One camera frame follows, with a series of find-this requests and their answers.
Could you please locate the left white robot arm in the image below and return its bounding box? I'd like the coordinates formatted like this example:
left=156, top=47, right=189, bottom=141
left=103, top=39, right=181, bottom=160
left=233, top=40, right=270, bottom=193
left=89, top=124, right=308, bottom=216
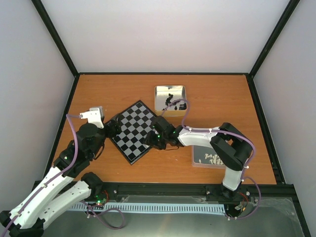
left=0, top=111, right=121, bottom=237

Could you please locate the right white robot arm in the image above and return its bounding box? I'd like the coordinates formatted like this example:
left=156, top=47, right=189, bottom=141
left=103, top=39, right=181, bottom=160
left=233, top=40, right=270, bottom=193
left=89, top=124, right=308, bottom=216
left=144, top=116, right=256, bottom=200

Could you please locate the black chess pieces pile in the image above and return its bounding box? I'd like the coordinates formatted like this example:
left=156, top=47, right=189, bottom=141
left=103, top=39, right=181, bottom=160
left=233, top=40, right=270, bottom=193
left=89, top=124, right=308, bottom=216
left=162, top=93, right=187, bottom=111

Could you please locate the white chess pieces pile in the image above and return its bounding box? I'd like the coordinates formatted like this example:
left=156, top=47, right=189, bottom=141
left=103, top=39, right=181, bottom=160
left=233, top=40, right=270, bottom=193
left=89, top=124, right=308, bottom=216
left=197, top=154, right=224, bottom=165

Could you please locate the green lit circuit board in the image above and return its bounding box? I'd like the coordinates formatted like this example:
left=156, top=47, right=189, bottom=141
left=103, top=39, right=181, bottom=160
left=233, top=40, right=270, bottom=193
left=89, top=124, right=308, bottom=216
left=96, top=191, right=109, bottom=205

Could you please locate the black and silver chessboard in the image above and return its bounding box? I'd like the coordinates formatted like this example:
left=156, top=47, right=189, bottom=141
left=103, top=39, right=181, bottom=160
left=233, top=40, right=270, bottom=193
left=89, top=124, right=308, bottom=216
left=111, top=100, right=157, bottom=165

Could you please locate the gold square tin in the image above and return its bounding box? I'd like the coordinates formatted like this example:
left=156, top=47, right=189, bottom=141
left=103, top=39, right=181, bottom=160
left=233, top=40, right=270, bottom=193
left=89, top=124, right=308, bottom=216
left=154, top=85, right=187, bottom=117

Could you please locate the pink square tin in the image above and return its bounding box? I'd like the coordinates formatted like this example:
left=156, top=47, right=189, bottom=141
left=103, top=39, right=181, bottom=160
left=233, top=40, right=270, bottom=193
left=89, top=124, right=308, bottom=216
left=192, top=146, right=225, bottom=169

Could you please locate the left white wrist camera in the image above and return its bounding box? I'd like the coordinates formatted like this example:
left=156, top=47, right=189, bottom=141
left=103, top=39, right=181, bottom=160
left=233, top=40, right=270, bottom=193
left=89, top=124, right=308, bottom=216
left=79, top=106, right=104, bottom=128

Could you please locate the light blue cable duct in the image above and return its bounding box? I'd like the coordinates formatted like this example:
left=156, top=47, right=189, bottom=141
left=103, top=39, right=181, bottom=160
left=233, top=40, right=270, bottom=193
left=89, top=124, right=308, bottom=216
left=74, top=200, right=227, bottom=214

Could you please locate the black aluminium frame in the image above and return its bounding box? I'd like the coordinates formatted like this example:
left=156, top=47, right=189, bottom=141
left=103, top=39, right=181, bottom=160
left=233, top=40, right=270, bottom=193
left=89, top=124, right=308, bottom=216
left=14, top=0, right=312, bottom=237

